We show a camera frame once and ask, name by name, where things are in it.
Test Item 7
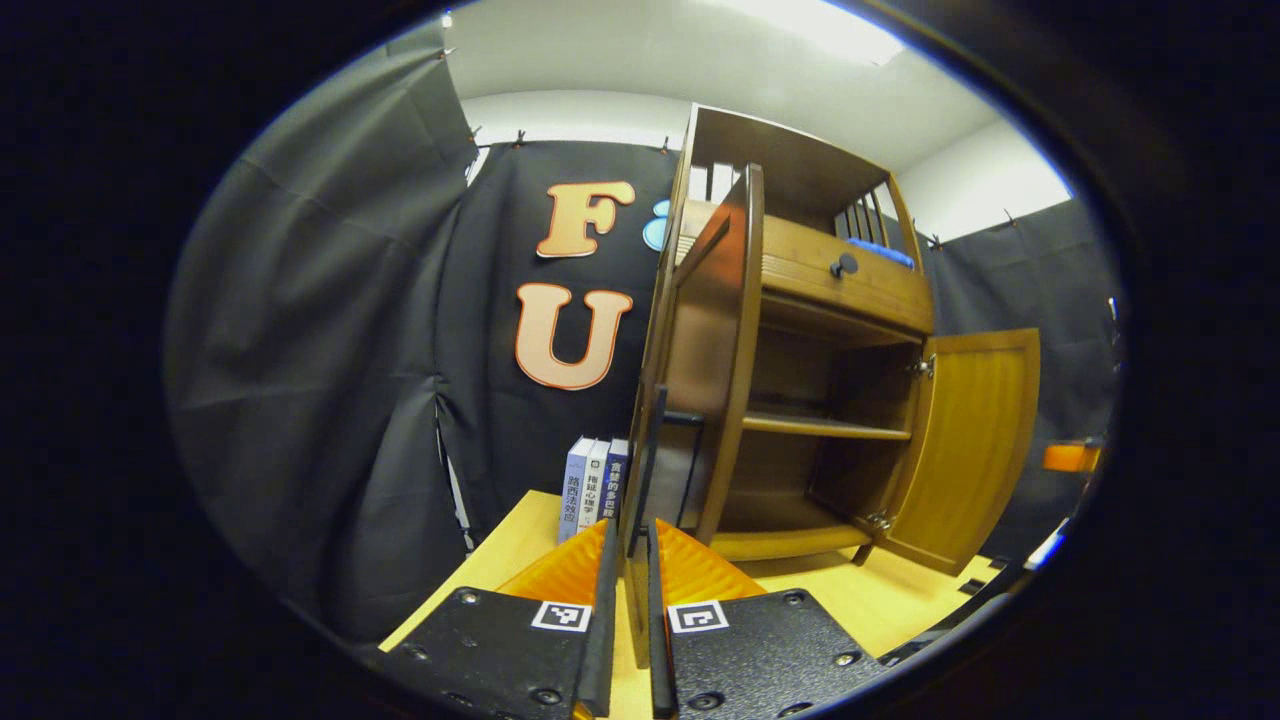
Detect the dark blue spine book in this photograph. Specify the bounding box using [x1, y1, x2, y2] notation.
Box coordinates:
[600, 438, 631, 523]

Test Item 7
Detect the black door handle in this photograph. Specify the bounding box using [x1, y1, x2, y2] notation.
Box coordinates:
[630, 385, 707, 531]

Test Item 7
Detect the black backdrop cloth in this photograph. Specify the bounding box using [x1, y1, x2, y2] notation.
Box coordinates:
[163, 25, 1126, 641]

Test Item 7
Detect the wooden double-door shoe cabinet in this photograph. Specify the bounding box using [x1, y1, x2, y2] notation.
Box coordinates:
[640, 103, 936, 563]

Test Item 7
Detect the wooden cabinet drawer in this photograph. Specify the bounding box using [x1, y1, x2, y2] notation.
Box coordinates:
[680, 200, 936, 336]

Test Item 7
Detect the white spine book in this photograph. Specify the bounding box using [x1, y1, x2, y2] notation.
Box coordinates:
[578, 440, 613, 531]

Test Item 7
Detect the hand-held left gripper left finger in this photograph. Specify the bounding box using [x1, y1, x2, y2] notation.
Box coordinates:
[375, 518, 621, 720]

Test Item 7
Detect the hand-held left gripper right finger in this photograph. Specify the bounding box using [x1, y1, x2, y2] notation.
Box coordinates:
[645, 518, 891, 720]

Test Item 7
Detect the lavender spine book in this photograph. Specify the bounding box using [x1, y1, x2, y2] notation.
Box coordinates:
[558, 436, 598, 546]

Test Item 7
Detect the wooden cabinet inner shelf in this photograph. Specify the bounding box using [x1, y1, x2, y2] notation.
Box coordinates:
[742, 413, 913, 442]

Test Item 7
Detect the wooden shoe cabinet door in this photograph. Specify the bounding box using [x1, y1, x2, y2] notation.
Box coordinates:
[880, 328, 1041, 578]
[618, 163, 766, 669]

